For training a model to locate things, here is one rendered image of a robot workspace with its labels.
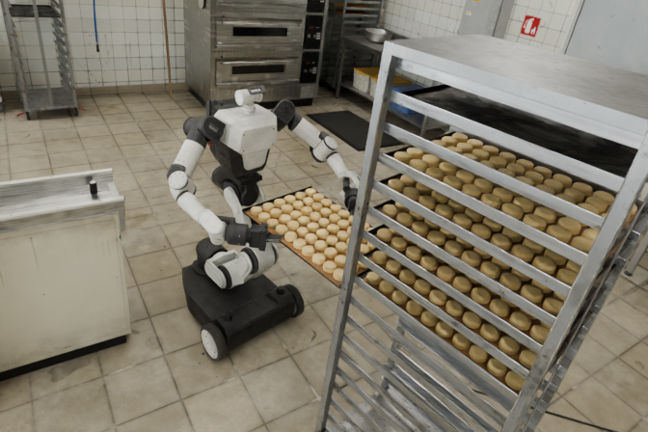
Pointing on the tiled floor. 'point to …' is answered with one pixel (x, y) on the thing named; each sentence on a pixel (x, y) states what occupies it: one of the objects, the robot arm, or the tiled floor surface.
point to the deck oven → (256, 20)
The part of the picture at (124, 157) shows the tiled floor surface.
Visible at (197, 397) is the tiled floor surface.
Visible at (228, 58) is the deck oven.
